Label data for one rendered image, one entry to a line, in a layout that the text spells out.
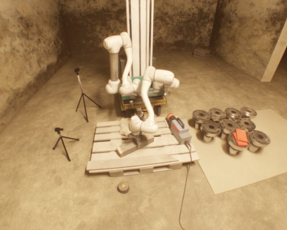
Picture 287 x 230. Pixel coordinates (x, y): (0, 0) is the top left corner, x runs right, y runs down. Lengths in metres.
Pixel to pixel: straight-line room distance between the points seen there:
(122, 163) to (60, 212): 0.76
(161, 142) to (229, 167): 0.88
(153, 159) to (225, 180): 0.84
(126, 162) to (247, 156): 1.55
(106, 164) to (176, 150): 0.79
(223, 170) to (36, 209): 2.04
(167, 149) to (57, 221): 1.32
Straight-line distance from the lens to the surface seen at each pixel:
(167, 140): 1.82
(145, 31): 2.15
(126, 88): 1.69
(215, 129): 1.98
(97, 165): 1.61
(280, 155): 2.58
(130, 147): 1.61
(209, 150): 2.04
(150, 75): 1.53
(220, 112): 2.34
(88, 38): 6.43
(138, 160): 1.58
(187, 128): 1.78
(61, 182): 1.86
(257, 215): 1.86
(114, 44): 1.69
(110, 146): 1.77
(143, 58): 2.21
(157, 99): 2.21
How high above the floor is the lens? 1.46
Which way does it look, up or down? 37 degrees down
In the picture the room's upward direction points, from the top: straight up
